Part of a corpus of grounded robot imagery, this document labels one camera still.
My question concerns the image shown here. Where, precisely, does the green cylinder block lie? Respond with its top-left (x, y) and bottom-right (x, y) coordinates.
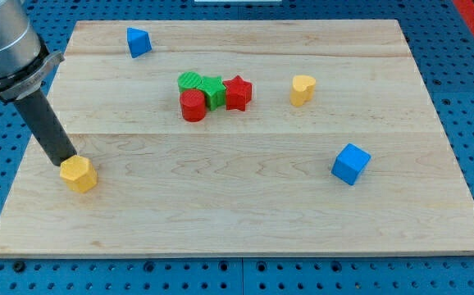
top-left (177, 71), bottom-right (202, 93)

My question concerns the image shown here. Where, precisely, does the red star block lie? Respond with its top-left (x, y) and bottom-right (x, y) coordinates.
top-left (223, 75), bottom-right (253, 111)

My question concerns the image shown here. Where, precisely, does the yellow heart block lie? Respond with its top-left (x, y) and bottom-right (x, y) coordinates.
top-left (289, 75), bottom-right (317, 107)

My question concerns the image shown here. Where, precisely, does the green star block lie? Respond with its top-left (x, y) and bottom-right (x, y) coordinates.
top-left (198, 76), bottom-right (226, 111)

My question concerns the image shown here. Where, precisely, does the blue cube block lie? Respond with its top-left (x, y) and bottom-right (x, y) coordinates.
top-left (331, 143), bottom-right (371, 185)

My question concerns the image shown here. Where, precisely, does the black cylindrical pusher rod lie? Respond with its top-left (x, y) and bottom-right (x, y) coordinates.
top-left (13, 89), bottom-right (77, 166)

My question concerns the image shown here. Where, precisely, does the red cylinder block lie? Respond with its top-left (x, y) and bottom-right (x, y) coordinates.
top-left (180, 89), bottom-right (206, 122)

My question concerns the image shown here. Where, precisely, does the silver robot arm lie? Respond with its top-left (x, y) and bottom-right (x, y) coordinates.
top-left (0, 0), bottom-right (64, 102)

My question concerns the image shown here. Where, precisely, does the wooden board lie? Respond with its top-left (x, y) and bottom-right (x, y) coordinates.
top-left (0, 20), bottom-right (474, 259)

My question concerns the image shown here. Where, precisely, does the blue triangle block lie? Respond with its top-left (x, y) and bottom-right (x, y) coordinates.
top-left (126, 27), bottom-right (153, 58)

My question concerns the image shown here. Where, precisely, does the yellow hexagon block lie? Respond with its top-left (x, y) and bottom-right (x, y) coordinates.
top-left (60, 155), bottom-right (98, 193)

